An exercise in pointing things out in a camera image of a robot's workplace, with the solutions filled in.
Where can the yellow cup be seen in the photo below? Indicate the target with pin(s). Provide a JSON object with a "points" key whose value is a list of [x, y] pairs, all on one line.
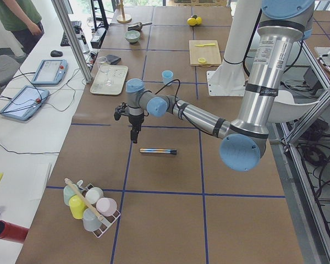
{"points": [[77, 207]]}

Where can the pink cup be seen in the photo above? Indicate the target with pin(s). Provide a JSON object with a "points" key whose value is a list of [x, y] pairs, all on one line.
{"points": [[106, 206]]}

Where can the whole yellow lemons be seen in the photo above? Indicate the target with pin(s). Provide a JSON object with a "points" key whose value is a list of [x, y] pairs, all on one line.
{"points": [[194, 20]]}

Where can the green bowl of ice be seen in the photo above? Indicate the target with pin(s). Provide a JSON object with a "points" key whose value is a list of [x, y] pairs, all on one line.
{"points": [[132, 36]]}

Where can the aluminium frame post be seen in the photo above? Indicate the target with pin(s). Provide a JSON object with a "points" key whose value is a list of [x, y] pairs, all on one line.
{"points": [[71, 35]]}

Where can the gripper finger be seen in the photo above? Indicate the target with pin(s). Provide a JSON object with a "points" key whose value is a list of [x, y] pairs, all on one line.
{"points": [[134, 135]]}

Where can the teach pendant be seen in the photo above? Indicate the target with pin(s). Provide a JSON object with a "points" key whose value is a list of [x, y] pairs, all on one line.
{"points": [[25, 103], [50, 72]]}

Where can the steel muddler black tip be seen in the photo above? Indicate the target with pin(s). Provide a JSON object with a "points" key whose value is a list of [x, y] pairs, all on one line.
{"points": [[158, 151]]}

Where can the white wire cup rack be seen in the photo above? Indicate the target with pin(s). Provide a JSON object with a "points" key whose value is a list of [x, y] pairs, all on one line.
{"points": [[107, 221]]}

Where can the lemon half on board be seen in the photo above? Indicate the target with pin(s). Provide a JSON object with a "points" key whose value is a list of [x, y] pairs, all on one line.
{"points": [[201, 60]]}

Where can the near teach pendant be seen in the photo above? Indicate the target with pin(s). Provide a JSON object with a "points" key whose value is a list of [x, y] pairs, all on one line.
{"points": [[25, 103]]}

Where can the light blue paper cup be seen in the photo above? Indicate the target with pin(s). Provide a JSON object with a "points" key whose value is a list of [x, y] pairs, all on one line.
{"points": [[167, 77]]}

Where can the clear wine glass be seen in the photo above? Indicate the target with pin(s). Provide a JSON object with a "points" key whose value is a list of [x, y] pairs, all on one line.
{"points": [[104, 67]]}

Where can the bamboo cutting board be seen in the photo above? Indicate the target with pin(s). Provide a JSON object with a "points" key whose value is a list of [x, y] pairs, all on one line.
{"points": [[210, 53]]}

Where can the far teach pendant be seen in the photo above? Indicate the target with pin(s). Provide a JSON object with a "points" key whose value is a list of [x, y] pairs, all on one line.
{"points": [[50, 72]]}

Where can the mint green cup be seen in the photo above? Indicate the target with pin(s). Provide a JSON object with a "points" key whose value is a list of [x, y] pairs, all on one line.
{"points": [[67, 194]]}

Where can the wooden rack handle dowel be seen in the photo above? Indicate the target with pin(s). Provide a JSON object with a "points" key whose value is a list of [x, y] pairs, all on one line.
{"points": [[90, 206]]}

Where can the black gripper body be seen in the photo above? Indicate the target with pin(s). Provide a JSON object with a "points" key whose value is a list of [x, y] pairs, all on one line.
{"points": [[135, 121]]}

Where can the grey folded cloth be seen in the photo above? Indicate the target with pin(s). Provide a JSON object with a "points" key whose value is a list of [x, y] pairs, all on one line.
{"points": [[113, 59]]}

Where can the black computer mouse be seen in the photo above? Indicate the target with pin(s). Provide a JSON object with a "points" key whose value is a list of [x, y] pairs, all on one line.
{"points": [[56, 53]]}

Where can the steel ice scoop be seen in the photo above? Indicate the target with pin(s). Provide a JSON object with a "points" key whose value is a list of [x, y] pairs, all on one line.
{"points": [[138, 26]]}

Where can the grey blue cup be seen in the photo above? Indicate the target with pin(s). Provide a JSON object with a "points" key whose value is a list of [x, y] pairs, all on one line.
{"points": [[90, 221]]}

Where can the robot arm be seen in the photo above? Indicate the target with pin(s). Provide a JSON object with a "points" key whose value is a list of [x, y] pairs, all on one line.
{"points": [[244, 139]]}

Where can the white cup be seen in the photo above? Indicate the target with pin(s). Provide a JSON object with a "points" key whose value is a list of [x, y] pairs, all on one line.
{"points": [[94, 194]]}

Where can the yellow plastic knife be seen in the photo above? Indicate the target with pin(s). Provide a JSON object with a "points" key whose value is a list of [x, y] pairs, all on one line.
{"points": [[205, 45]]}

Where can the red cylinder can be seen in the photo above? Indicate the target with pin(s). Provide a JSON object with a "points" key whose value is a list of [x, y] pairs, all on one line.
{"points": [[12, 232]]}

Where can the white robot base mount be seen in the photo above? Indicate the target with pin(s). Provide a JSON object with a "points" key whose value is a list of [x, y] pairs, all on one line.
{"points": [[229, 78]]}

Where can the round wooden stand base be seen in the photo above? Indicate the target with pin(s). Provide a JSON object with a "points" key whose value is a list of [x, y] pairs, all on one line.
{"points": [[123, 18]]}

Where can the cream bear tray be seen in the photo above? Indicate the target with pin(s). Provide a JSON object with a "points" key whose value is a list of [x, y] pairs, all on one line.
{"points": [[117, 74]]}

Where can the person in green shirt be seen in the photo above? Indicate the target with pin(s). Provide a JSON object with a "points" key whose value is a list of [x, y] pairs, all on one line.
{"points": [[23, 20]]}

